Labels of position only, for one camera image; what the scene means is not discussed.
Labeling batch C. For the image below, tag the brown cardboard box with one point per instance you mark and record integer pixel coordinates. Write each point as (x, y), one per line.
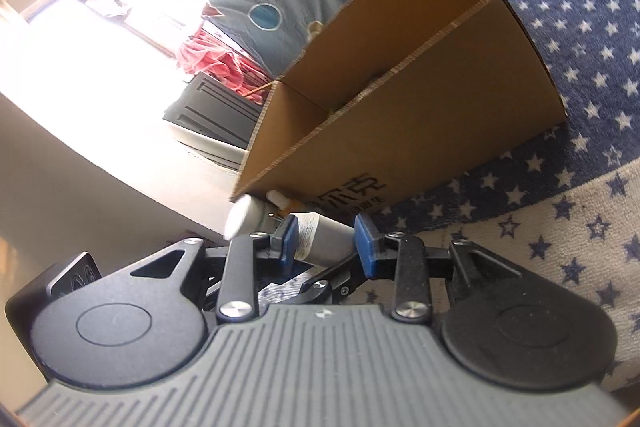
(410, 122)

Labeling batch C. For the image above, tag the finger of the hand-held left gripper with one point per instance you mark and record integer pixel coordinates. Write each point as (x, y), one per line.
(332, 279)

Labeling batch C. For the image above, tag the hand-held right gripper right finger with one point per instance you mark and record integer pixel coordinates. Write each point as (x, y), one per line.
(365, 252)

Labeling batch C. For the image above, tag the cream shoe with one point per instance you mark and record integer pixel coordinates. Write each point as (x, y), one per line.
(315, 27)

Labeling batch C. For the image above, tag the blue star-print blanket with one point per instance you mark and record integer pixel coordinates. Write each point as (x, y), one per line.
(575, 107)

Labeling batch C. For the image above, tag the red patterned cloth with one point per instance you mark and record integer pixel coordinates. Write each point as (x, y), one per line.
(215, 57)

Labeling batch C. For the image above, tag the small white orange-tipped bottle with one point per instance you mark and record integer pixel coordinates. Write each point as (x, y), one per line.
(280, 202)

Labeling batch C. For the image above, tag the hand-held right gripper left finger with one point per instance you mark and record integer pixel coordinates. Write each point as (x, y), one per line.
(289, 242)

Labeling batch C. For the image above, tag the dark grey cabinet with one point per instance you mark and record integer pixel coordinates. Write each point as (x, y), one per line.
(215, 117)

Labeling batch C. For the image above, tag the white cylindrical bottle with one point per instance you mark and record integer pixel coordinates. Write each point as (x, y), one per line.
(247, 217)

